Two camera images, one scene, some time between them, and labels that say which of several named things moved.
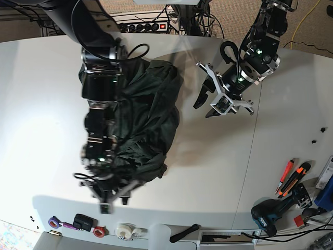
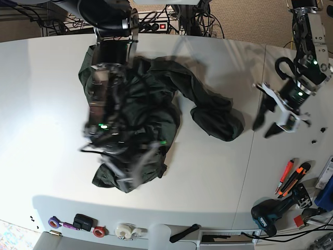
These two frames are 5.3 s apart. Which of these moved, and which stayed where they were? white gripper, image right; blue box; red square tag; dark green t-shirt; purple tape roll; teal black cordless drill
Moved: white gripper, image right; dark green t-shirt
Stayed: purple tape roll; blue box; teal black cordless drill; red square tag
